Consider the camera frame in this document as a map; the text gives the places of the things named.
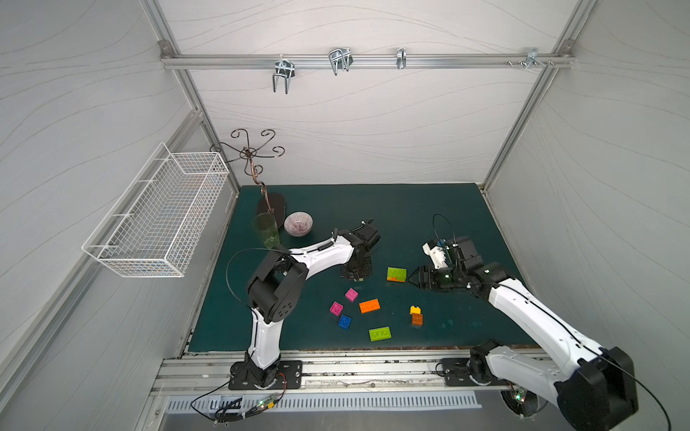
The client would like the magenta brick lower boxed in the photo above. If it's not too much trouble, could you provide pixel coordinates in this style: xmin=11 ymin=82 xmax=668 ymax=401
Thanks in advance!
xmin=330 ymin=302 xmax=344 ymax=316

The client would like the metal hook three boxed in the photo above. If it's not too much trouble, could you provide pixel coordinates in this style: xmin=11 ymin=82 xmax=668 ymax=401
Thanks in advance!
xmin=396 ymin=48 xmax=407 ymax=70

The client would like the white wire basket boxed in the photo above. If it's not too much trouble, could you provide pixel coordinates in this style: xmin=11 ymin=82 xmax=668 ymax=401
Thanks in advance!
xmin=82 ymin=143 xmax=229 ymax=278

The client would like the magenta brick upper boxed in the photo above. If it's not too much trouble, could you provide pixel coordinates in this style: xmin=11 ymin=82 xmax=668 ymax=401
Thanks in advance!
xmin=345 ymin=288 xmax=359 ymax=302

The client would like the striped ceramic bowl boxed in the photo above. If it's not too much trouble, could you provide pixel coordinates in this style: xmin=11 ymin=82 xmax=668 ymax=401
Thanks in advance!
xmin=284 ymin=212 xmax=314 ymax=238

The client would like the metal hook four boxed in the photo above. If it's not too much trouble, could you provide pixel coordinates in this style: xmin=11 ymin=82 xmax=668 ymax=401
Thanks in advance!
xmin=506 ymin=48 xmax=555 ymax=70

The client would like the wide lime green brick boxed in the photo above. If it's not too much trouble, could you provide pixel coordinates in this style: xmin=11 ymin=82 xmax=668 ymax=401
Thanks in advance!
xmin=368 ymin=327 xmax=392 ymax=342

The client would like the green plastic cup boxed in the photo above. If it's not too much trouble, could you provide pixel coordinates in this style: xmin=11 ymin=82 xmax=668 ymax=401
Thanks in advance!
xmin=252 ymin=213 xmax=280 ymax=249

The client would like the metal hook one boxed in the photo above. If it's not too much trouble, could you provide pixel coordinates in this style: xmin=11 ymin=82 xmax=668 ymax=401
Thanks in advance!
xmin=272 ymin=59 xmax=296 ymax=94

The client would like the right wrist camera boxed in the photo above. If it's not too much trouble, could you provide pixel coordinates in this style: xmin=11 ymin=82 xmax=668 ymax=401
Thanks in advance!
xmin=422 ymin=241 xmax=448 ymax=269

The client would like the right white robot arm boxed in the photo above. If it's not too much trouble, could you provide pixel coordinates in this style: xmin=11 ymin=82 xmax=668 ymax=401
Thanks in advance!
xmin=408 ymin=237 xmax=639 ymax=430

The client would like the magenta brick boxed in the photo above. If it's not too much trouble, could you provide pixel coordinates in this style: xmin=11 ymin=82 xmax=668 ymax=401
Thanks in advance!
xmin=330 ymin=302 xmax=344 ymax=316
xmin=345 ymin=288 xmax=359 ymax=302

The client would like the metal hook two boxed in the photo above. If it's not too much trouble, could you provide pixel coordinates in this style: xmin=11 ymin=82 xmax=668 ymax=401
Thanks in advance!
xmin=328 ymin=48 xmax=353 ymax=75

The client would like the metal hook stand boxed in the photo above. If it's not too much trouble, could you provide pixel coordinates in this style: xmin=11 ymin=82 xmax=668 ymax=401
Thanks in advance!
xmin=210 ymin=128 xmax=287 ymax=229

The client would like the aluminium cross bar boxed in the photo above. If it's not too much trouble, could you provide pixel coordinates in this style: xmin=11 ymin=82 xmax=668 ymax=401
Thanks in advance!
xmin=161 ymin=52 xmax=575 ymax=71

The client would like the orange 2x3 brick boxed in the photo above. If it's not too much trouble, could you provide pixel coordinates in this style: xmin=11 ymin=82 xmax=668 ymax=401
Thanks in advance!
xmin=359 ymin=299 xmax=381 ymax=314

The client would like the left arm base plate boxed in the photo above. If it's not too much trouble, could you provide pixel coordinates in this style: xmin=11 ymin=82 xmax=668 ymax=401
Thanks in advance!
xmin=228 ymin=359 xmax=303 ymax=391

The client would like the blue brick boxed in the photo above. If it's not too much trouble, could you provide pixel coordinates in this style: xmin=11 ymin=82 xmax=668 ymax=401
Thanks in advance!
xmin=338 ymin=315 xmax=352 ymax=330

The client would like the long lime green brick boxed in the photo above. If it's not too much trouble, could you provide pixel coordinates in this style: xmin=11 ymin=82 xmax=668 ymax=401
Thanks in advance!
xmin=386 ymin=267 xmax=407 ymax=280

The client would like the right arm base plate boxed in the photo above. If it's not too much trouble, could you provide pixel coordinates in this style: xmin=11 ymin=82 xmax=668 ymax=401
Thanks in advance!
xmin=434 ymin=358 xmax=510 ymax=388

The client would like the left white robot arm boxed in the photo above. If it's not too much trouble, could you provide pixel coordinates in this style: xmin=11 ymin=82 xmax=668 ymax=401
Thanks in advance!
xmin=246 ymin=221 xmax=380 ymax=375

